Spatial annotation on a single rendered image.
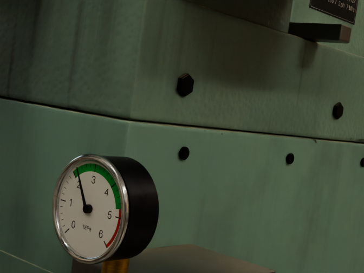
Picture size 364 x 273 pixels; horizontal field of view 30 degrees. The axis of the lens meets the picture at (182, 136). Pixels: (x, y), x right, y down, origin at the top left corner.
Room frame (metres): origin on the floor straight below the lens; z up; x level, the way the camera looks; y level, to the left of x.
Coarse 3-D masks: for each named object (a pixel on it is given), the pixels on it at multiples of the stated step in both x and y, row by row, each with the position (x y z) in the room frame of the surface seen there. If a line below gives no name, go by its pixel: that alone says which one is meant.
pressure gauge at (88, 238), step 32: (96, 160) 0.38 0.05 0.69; (128, 160) 0.39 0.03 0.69; (64, 192) 0.40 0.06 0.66; (96, 192) 0.38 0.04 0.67; (128, 192) 0.37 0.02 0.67; (64, 224) 0.40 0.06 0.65; (96, 224) 0.38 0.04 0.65; (128, 224) 0.37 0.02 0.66; (96, 256) 0.37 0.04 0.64; (128, 256) 0.39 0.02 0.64
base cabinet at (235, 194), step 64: (0, 128) 0.55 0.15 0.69; (64, 128) 0.50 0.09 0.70; (128, 128) 0.46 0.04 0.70; (192, 128) 0.51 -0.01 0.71; (0, 192) 0.54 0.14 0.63; (192, 192) 0.52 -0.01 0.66; (256, 192) 0.58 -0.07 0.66; (320, 192) 0.67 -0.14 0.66; (0, 256) 0.53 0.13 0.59; (64, 256) 0.49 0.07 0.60; (256, 256) 0.60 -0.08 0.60; (320, 256) 0.69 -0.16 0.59
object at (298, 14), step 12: (300, 0) 0.81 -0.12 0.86; (360, 0) 0.92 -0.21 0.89; (300, 12) 0.81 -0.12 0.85; (312, 12) 0.83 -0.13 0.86; (360, 12) 0.92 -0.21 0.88; (348, 24) 0.90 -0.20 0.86; (360, 24) 0.93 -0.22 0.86; (360, 36) 0.93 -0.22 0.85; (336, 48) 0.89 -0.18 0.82; (348, 48) 0.91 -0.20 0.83; (360, 48) 0.94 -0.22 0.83
